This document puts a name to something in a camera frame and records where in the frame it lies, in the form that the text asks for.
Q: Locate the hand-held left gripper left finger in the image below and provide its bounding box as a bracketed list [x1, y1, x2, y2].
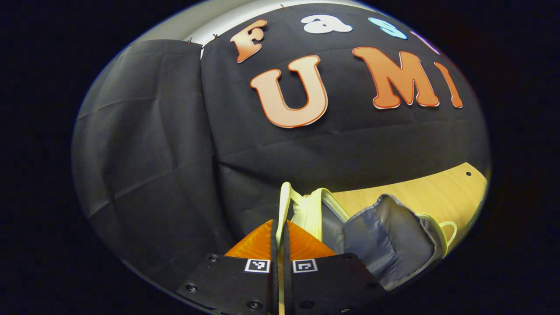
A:
[177, 219, 280, 315]

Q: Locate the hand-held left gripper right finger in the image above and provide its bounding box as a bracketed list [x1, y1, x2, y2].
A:
[282, 220, 388, 315]

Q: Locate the pale yellow suitcase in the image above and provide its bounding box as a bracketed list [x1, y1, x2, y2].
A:
[276, 182, 458, 291]

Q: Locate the black backdrop cloth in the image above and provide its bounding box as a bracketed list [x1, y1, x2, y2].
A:
[72, 2, 490, 289]

